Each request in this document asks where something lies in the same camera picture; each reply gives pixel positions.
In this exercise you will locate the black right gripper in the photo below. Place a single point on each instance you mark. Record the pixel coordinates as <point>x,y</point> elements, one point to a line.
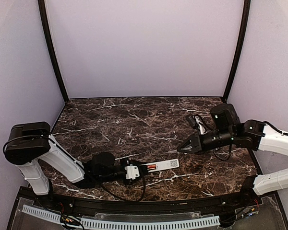
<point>197,142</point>

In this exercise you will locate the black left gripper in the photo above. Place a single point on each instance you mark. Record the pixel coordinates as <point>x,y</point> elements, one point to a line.
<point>141,169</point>

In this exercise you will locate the white remote control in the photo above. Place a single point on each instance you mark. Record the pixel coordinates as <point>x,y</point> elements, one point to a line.
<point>164,165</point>

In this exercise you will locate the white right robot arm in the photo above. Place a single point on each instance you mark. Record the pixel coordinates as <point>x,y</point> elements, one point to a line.
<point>252,134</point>

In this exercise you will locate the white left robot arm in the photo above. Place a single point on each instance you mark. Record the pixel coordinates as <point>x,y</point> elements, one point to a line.
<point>33,142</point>

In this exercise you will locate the black front table rail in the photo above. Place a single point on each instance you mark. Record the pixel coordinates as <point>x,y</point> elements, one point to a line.
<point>160,198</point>

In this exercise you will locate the white slotted cable duct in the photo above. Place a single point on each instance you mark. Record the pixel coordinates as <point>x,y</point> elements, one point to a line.
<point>106,222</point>

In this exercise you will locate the black right frame post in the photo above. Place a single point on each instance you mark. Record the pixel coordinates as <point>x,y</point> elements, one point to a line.
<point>238,50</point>

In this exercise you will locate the black frame post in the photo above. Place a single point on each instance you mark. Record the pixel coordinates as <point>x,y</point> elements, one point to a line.
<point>51,49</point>
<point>238,50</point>

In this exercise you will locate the black left frame post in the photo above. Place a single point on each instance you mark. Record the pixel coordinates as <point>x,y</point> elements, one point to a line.
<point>51,49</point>

